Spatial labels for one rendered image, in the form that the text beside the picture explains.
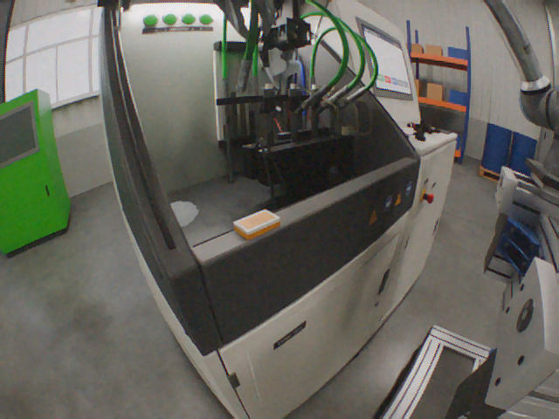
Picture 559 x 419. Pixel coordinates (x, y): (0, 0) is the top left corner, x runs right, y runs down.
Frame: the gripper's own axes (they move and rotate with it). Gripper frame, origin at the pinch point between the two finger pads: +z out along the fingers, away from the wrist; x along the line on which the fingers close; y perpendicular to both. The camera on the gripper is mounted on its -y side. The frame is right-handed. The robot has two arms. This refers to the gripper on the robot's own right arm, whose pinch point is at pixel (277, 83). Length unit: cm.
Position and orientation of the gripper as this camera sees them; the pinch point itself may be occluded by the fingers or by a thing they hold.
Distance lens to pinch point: 57.2
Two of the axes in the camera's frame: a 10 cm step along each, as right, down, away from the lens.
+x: 7.5, -3.1, 5.8
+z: 0.2, 8.9, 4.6
